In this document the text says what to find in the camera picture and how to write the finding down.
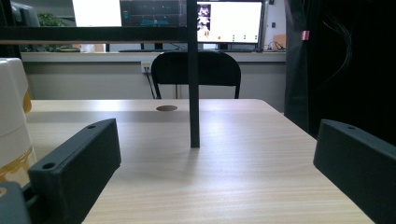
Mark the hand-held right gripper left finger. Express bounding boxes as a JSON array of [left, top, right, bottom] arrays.
[[27, 118, 122, 224]]

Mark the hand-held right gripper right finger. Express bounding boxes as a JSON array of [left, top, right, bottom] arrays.
[[312, 119, 396, 224]]

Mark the white lid spice jar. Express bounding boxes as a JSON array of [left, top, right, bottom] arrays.
[[0, 57, 37, 188]]

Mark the black metal rack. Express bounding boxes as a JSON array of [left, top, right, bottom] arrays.
[[0, 0, 201, 149]]

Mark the dark curtain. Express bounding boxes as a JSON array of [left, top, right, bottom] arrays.
[[283, 0, 396, 147]]

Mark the grey office desk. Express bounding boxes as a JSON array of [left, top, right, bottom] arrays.
[[20, 50, 287, 63]]

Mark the green plant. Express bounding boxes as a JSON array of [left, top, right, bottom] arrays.
[[36, 12, 70, 28]]

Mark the computer monitor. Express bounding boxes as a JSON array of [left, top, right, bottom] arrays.
[[196, 0, 266, 45], [71, 0, 188, 28]]

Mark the black chair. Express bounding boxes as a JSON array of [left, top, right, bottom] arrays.
[[150, 49, 243, 100]]

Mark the black socket cable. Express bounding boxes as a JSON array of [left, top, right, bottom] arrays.
[[145, 72, 156, 100]]

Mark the white wall socket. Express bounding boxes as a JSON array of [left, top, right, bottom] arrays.
[[140, 61, 153, 75]]

